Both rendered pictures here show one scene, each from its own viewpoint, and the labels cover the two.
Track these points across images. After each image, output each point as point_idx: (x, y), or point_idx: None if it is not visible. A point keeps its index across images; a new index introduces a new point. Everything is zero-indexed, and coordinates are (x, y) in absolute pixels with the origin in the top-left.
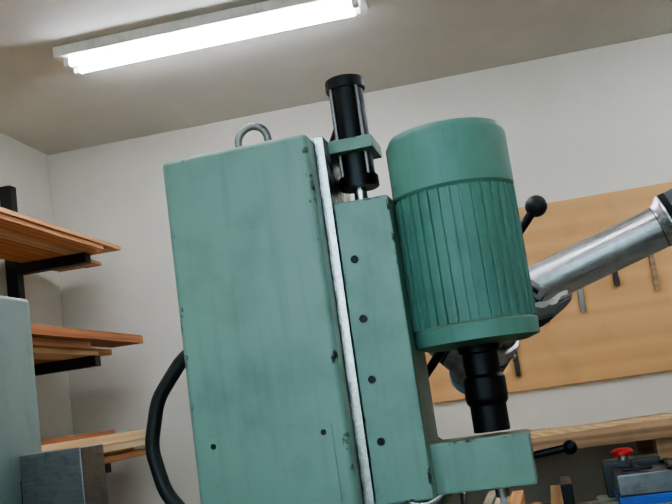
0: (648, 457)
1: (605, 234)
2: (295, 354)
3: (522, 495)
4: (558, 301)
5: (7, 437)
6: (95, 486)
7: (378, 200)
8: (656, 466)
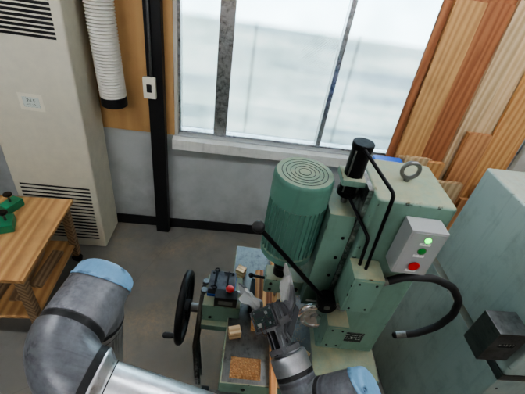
0: (220, 289)
1: (173, 381)
2: None
3: (270, 386)
4: (246, 287)
5: (523, 303)
6: (480, 332)
7: None
8: (220, 281)
